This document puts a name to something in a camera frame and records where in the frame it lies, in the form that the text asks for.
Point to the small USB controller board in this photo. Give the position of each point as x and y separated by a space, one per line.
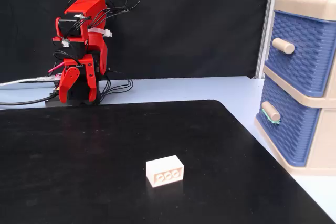
57 77

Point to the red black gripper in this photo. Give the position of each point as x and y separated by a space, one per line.
76 51

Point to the green rubber band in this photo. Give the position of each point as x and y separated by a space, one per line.
274 122

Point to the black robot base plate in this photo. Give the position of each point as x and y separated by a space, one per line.
52 102

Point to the black backdrop cloth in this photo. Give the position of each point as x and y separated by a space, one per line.
183 24

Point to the white toy brick block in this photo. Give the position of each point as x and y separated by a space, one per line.
162 167

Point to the black rectangular table mat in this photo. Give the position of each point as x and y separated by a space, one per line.
78 155

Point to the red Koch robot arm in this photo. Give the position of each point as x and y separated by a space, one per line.
97 45

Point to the beige plastic drawer cabinet frame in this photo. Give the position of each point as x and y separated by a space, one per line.
325 140

